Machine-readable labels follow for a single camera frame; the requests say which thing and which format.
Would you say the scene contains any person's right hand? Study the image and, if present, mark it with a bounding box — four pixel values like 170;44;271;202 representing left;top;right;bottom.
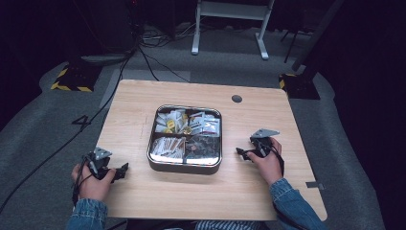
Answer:
246;137;284;188

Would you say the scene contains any grey tape strip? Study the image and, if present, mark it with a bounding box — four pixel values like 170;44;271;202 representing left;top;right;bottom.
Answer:
304;180;326;191

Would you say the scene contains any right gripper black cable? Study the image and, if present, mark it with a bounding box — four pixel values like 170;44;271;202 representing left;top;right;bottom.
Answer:
261;143;285;178

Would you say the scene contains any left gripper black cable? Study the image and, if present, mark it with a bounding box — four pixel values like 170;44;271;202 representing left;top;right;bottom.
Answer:
71;154;97;207

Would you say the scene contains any person's striped clothing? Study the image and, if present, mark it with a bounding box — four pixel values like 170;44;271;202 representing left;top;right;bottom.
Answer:
193;219;263;230

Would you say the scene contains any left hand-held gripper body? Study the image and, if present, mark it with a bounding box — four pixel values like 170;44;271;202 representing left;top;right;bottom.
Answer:
83;147;113;180

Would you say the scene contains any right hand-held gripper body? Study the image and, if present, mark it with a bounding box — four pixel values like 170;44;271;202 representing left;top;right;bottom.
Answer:
249;128;282;158

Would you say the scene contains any tangle of floor cables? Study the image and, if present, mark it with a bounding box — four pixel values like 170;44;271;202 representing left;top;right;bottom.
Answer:
138;22;200;82

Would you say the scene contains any black yellow striped stand base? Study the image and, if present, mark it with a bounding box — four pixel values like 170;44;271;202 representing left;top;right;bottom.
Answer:
50;63;103;94

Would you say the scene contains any pile of white grey packets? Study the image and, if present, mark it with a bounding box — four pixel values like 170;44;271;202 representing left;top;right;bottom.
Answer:
188;111;221;138

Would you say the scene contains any person's left hand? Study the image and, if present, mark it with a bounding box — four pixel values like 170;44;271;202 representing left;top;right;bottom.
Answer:
70;162;118;203

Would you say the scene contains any stack of brown white sachets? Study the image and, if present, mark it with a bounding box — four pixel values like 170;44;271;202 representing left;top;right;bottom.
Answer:
150;136;187;160

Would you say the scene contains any white metal stand frame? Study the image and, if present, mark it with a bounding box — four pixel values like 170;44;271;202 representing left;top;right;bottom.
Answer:
191;0;276;61

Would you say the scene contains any pile of dark packets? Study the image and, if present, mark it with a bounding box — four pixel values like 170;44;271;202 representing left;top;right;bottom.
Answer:
185;135;221;161

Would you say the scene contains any square metal compartment tray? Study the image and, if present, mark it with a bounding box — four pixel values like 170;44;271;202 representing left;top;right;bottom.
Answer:
146;103;224;175

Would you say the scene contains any long black floor cable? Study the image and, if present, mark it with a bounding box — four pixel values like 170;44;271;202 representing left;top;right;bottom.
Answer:
0;47;142;215

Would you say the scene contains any dark equipment box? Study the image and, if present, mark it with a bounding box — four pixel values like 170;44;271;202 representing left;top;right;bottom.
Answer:
92;0;145;54

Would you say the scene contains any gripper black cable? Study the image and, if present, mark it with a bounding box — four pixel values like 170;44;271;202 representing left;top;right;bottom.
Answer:
71;154;97;207
261;143;285;178

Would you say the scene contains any black stand base with pole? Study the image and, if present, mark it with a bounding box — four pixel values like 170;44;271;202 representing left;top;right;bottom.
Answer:
278;0;347;101

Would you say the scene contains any pile of white yellow packets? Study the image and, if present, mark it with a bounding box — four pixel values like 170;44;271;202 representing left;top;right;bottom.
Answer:
154;108;190;135

